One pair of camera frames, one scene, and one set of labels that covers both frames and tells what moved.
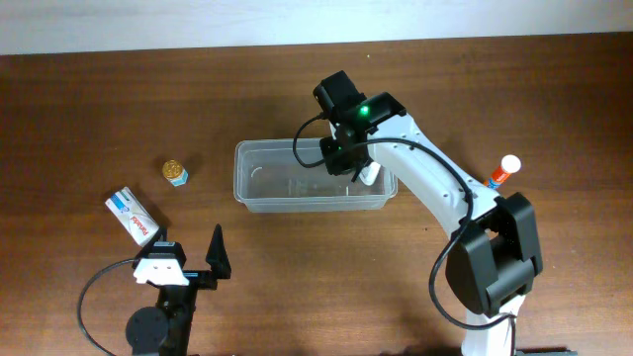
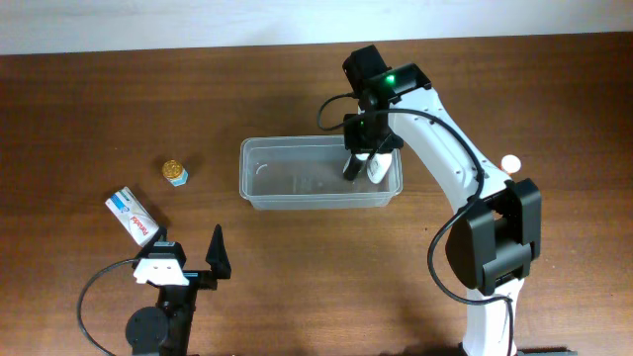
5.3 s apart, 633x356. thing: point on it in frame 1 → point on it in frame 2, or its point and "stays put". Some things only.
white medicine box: (134, 216) stays put
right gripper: (333, 161) → (358, 144)
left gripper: (217, 259) stays put
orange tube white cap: (509, 164) stays put
